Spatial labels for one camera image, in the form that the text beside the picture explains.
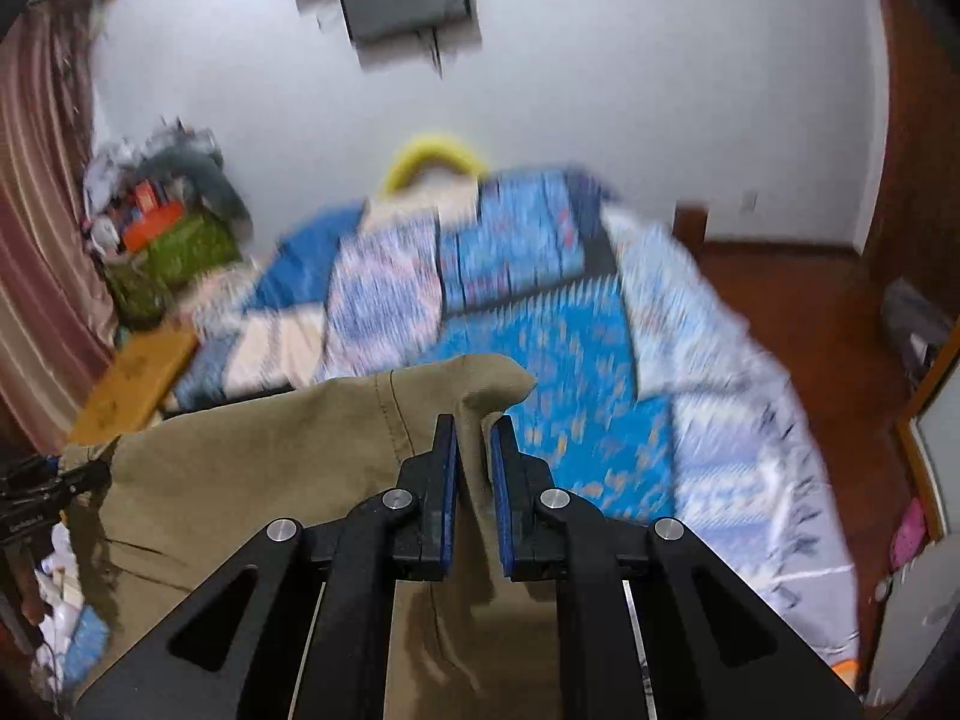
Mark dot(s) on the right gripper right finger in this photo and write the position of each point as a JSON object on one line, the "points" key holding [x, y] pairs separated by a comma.
{"points": [[651, 622]]}

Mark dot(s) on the khaki pants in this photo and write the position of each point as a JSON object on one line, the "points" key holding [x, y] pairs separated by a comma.
{"points": [[187, 493]]}

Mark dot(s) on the orange box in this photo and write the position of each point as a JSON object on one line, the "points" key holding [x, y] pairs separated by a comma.
{"points": [[152, 214]]}

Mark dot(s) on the wooden lap desk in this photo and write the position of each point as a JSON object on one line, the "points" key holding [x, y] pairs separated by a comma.
{"points": [[131, 390]]}

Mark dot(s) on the blue patchwork bedspread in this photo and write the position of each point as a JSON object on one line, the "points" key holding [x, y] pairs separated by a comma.
{"points": [[650, 397]]}

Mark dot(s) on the striped pink curtain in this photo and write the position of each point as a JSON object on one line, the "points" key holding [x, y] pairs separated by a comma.
{"points": [[58, 318]]}

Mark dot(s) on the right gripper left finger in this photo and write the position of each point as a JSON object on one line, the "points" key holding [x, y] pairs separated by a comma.
{"points": [[297, 623]]}

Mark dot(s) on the yellow curved headrest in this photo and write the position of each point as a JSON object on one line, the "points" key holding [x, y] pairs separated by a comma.
{"points": [[432, 150]]}

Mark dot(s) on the green storage bag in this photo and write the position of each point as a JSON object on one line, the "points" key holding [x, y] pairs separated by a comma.
{"points": [[143, 286]]}

